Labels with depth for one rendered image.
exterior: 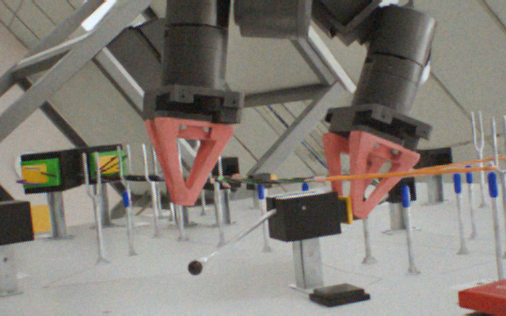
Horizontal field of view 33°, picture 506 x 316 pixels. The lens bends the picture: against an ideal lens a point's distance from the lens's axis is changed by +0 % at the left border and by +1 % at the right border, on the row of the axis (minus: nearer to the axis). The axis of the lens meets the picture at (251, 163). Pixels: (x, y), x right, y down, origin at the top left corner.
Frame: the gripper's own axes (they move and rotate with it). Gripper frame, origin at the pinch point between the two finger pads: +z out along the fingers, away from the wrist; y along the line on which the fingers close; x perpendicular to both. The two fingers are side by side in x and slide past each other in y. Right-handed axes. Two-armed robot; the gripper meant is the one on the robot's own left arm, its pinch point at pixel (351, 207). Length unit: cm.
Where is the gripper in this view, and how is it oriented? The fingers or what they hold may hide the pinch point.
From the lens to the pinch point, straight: 80.8
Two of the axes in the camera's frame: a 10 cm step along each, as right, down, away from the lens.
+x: -8.8, -3.1, -3.5
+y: -3.7, -0.2, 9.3
